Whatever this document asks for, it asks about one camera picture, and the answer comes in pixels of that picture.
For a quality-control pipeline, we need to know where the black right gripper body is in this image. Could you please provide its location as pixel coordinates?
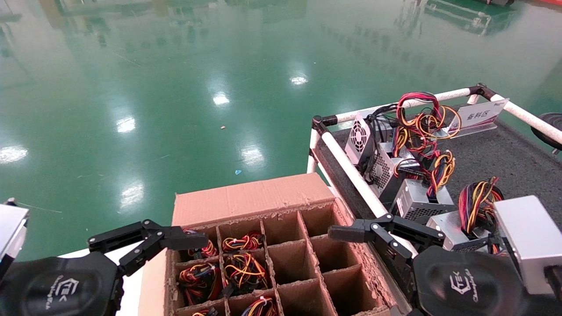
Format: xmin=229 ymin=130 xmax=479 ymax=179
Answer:
xmin=412 ymin=245 xmax=533 ymax=316

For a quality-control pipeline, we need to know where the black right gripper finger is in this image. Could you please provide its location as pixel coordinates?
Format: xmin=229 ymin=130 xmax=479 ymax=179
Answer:
xmin=328 ymin=214 xmax=446 ymax=265

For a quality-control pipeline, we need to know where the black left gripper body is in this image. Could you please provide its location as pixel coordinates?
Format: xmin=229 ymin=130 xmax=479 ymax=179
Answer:
xmin=0 ymin=252 xmax=124 ymax=316

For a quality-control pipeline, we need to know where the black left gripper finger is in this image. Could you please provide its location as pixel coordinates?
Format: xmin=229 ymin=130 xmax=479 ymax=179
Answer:
xmin=87 ymin=219 xmax=209 ymax=277

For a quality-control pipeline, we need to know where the brown cardboard divider box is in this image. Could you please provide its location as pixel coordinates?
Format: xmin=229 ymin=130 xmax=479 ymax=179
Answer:
xmin=137 ymin=172 xmax=415 ymax=316

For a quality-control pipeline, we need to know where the silver power supply mesh side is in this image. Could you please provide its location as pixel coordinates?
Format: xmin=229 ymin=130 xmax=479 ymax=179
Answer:
xmin=368 ymin=126 xmax=440 ymax=205

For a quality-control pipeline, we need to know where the silver power supply with fan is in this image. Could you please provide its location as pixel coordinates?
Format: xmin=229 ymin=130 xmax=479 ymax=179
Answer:
xmin=344 ymin=91 xmax=462 ymax=169

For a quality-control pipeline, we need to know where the clear acrylic label sign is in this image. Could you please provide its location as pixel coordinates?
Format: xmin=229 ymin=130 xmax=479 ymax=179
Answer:
xmin=448 ymin=98 xmax=510 ymax=139

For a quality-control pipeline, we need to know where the black round object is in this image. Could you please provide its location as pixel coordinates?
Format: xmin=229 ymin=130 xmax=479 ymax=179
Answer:
xmin=530 ymin=112 xmax=562 ymax=152

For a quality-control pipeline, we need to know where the silver power supply with wires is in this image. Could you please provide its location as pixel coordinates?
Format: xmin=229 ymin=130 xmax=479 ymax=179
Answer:
xmin=425 ymin=176 xmax=505 ymax=254
xmin=390 ymin=149 xmax=456 ymax=221

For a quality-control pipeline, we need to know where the white pipe cart frame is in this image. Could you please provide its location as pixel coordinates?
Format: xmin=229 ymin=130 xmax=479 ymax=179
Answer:
xmin=306 ymin=83 xmax=562 ymax=259

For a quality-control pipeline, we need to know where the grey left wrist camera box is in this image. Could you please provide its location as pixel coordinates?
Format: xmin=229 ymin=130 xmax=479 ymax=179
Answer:
xmin=0 ymin=198 xmax=29 ymax=278

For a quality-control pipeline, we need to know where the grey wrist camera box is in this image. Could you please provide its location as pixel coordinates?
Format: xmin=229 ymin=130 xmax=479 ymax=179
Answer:
xmin=0 ymin=198 xmax=29 ymax=278
xmin=493 ymin=195 xmax=562 ymax=295

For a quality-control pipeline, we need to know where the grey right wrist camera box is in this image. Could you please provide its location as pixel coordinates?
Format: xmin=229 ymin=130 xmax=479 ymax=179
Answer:
xmin=493 ymin=195 xmax=562 ymax=295

